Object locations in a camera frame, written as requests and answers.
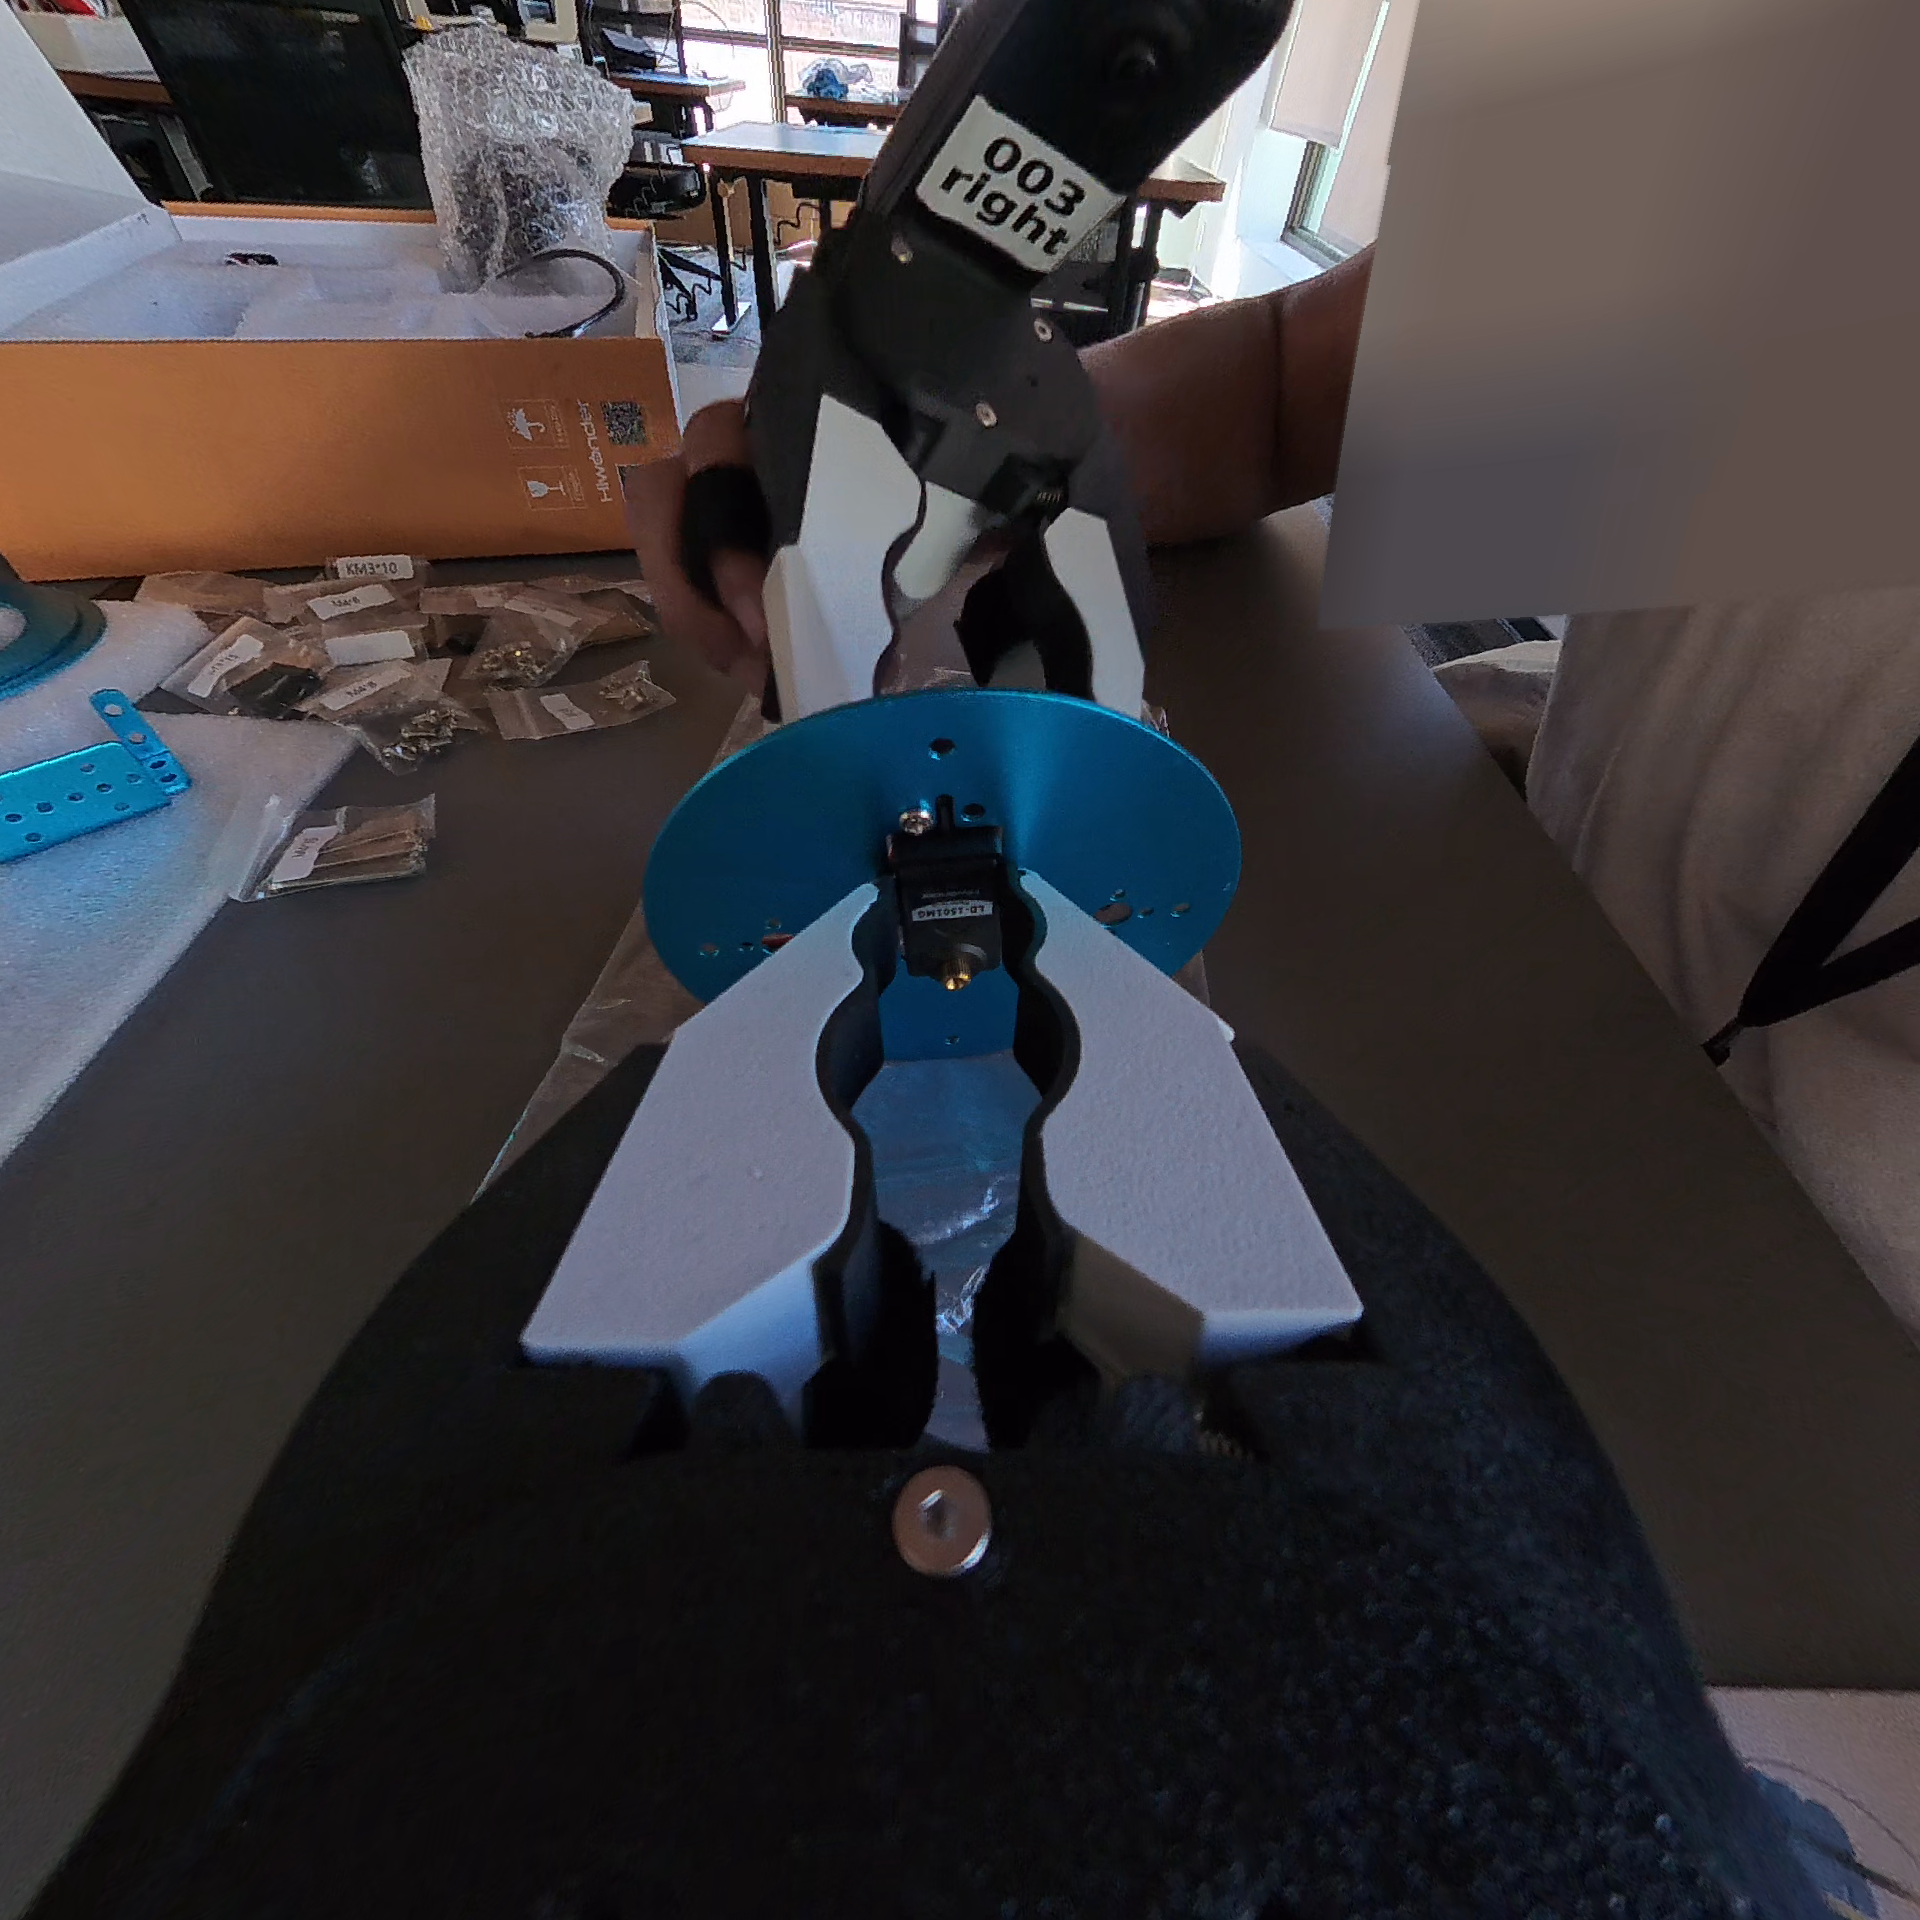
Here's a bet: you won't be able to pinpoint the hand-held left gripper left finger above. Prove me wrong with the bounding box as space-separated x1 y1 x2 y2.
520 878 904 1375

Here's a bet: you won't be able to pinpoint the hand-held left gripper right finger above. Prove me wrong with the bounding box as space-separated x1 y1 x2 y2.
1010 874 1367 1347

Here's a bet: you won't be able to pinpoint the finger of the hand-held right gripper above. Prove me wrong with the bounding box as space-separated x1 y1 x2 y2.
760 398 935 727
961 508 1152 702

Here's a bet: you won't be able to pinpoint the blue round metal plate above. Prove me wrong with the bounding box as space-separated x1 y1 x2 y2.
644 690 1242 1061

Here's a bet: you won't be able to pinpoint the black servo motor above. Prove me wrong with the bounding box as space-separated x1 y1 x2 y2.
884 794 1007 994

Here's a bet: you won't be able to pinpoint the dark grey desk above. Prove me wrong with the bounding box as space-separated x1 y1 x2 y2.
0 504 1920 1697

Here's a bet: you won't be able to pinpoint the person's right hand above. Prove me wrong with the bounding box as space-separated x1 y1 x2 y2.
627 402 774 682

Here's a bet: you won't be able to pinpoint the clear plastic bag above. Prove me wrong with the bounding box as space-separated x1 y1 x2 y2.
517 682 1217 1450

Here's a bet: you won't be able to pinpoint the pile of clear hardware bags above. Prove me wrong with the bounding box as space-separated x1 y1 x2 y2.
134 555 678 907

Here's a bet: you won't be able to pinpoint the beige window blinds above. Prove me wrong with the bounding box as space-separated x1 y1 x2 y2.
1271 0 1390 145

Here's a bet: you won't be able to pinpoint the bubble wrap bundle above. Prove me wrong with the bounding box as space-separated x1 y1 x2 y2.
405 24 641 294

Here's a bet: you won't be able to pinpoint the orange cardboard box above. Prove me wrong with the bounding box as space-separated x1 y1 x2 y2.
0 14 682 582

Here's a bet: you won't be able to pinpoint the white foam sheet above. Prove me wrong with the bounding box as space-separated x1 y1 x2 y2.
0 591 364 1157

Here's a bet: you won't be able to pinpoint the black office chair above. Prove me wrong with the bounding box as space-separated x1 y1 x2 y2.
121 0 427 204

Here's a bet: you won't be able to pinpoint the white instruction sheet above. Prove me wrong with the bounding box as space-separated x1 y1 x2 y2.
1708 1687 1920 1920

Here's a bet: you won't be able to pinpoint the black curved cable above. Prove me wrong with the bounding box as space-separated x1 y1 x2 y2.
508 245 635 342

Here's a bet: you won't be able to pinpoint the black lanyard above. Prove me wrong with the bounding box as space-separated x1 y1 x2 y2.
1702 794 1920 1067

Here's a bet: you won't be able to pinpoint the blue metal U bracket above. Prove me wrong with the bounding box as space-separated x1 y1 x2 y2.
0 690 198 865

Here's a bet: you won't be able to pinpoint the blue metal ring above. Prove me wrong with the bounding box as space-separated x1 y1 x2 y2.
0 555 112 694

